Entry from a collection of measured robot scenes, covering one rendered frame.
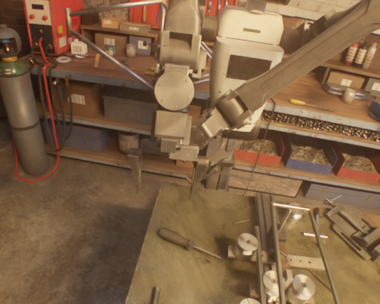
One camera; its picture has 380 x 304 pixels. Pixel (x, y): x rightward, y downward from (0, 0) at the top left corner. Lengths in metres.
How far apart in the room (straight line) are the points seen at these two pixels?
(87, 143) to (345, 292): 2.00
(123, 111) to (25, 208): 0.98
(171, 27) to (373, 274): 0.81
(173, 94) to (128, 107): 1.59
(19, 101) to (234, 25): 1.51
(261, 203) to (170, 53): 0.57
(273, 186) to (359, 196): 0.76
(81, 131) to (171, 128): 1.90
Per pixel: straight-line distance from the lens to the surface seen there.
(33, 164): 2.30
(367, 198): 2.65
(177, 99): 0.38
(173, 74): 0.39
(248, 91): 0.58
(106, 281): 1.68
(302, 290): 0.65
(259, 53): 0.92
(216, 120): 0.60
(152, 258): 0.71
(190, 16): 0.48
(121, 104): 1.98
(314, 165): 2.19
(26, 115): 2.08
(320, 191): 2.43
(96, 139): 2.23
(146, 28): 2.31
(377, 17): 0.56
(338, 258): 0.87
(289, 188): 2.31
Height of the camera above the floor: 1.48
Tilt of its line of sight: 36 degrees down
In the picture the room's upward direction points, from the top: 9 degrees clockwise
